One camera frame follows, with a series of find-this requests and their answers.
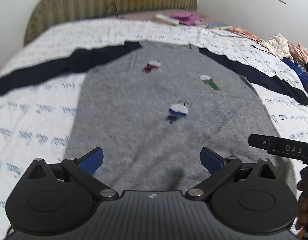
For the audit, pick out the olive padded headboard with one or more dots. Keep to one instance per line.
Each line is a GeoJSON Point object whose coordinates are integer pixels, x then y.
{"type": "Point", "coordinates": [93, 0]}

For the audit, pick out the white power strip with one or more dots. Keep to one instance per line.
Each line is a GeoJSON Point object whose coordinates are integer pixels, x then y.
{"type": "Point", "coordinates": [166, 19]}

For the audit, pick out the blue clothes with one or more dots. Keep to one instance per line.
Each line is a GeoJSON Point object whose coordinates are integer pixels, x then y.
{"type": "Point", "coordinates": [298, 72]}

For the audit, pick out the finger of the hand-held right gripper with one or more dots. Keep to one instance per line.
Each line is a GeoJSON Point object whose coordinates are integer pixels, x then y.
{"type": "Point", "coordinates": [257, 142]}

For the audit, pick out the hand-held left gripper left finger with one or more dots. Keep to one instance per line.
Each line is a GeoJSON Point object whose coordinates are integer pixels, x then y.
{"type": "Point", "coordinates": [91, 160]}

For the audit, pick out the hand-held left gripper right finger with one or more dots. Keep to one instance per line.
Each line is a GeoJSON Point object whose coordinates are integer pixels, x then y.
{"type": "Point", "coordinates": [211, 161]}

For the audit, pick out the floral cloth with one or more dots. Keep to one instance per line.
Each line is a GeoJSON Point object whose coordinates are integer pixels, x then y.
{"type": "Point", "coordinates": [246, 35]}

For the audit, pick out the white script-printed bed sheet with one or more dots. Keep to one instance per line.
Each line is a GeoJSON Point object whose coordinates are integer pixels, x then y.
{"type": "Point", "coordinates": [31, 110]}

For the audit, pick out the grey sweater with navy sleeves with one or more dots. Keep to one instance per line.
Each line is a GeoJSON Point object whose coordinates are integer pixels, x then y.
{"type": "Point", "coordinates": [144, 92]}

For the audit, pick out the person's right hand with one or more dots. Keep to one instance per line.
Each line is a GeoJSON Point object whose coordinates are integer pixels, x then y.
{"type": "Point", "coordinates": [304, 205]}

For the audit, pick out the purple cloth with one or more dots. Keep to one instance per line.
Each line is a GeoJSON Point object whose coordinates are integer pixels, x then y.
{"type": "Point", "coordinates": [186, 18]}

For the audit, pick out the pink cloth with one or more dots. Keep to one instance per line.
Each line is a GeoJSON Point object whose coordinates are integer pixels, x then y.
{"type": "Point", "coordinates": [300, 51]}

